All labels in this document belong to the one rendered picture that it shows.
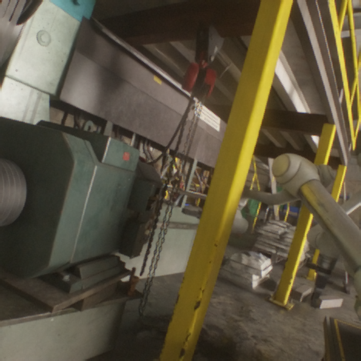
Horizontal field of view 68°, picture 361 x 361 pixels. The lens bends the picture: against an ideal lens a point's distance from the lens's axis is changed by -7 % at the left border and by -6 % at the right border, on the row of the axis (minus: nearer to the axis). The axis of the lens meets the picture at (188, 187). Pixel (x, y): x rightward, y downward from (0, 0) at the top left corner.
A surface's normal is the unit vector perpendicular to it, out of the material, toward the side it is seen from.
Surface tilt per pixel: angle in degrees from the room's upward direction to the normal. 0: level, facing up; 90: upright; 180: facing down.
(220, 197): 90
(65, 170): 90
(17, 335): 90
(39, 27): 90
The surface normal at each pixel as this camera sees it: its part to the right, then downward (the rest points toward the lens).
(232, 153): -0.54, -0.15
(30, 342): 0.80, 0.23
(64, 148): -0.24, -0.07
